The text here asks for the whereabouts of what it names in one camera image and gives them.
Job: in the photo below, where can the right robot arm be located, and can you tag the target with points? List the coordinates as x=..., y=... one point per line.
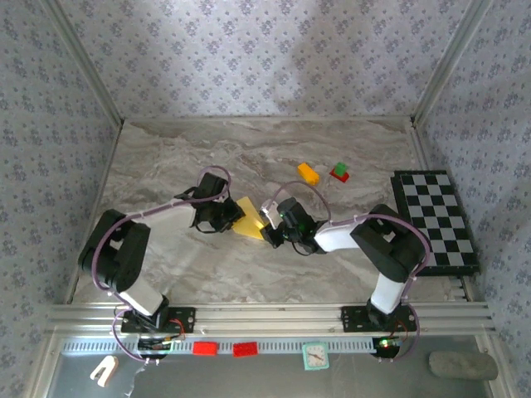
x=336, y=240

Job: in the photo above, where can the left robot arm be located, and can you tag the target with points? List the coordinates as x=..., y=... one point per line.
x=141, y=296

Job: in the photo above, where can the yellow toy block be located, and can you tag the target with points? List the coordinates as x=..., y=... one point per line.
x=308, y=174

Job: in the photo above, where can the red toy block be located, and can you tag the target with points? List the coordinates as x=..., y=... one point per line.
x=342, y=178

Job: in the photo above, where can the green toy block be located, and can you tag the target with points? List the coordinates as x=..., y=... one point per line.
x=341, y=168

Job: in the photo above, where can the red flat brick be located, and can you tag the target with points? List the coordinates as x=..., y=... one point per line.
x=205, y=348
x=245, y=349

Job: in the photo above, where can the small mint clock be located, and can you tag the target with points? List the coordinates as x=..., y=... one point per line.
x=315, y=355

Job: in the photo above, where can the black white chessboard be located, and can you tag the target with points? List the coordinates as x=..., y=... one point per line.
x=439, y=224

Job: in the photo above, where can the right circuit board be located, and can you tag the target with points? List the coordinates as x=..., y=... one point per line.
x=386, y=344

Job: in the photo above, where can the circuit board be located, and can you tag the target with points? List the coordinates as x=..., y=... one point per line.
x=155, y=344
x=386, y=344

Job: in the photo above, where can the grey metal shelf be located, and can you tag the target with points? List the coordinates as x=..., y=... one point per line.
x=249, y=381

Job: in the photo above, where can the left circuit board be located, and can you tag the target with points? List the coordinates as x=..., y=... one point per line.
x=155, y=344

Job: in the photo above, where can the white plastic clip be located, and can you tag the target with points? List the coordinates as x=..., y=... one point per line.
x=108, y=367

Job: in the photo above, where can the grey stone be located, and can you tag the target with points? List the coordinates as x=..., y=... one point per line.
x=462, y=365

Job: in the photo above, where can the aluminium mounting rail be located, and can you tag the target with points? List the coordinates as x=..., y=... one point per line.
x=269, y=317

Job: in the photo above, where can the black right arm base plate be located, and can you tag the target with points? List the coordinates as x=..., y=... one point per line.
x=352, y=319

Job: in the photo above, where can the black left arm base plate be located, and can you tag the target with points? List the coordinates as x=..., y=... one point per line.
x=182, y=319

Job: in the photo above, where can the aluminium frame post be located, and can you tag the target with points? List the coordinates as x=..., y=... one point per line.
x=449, y=62
x=85, y=62

